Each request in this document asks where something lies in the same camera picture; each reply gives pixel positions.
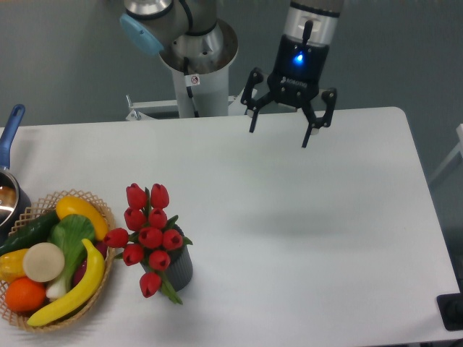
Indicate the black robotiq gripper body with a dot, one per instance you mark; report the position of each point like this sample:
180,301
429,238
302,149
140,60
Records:
296,72

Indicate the red tulip bouquet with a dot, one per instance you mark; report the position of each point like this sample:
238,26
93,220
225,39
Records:
146,208

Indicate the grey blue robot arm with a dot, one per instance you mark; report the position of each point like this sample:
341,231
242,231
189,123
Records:
311,22

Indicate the dark grey ribbed vase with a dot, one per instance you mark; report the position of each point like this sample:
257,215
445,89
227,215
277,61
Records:
166,262

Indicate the dark red fruit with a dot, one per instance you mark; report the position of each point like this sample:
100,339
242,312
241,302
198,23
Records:
80,271

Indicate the black box at table edge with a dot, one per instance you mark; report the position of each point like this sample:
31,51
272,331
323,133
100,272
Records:
450,308

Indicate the green bok choy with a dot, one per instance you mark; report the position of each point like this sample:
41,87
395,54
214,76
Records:
68,235

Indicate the yellow banana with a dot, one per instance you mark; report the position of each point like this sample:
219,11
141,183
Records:
76,297

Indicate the green cucumber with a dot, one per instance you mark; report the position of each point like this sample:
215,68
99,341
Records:
36,231

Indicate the beige round disc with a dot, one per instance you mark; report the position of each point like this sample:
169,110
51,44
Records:
43,262

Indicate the yellow bell pepper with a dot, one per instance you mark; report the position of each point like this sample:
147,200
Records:
11,265

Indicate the orange fruit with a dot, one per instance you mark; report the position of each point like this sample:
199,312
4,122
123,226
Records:
25,295

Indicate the white frame at right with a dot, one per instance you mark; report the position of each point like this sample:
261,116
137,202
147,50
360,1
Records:
449,163

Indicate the blue handled saucepan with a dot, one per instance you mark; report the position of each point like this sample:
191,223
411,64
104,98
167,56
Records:
14,200

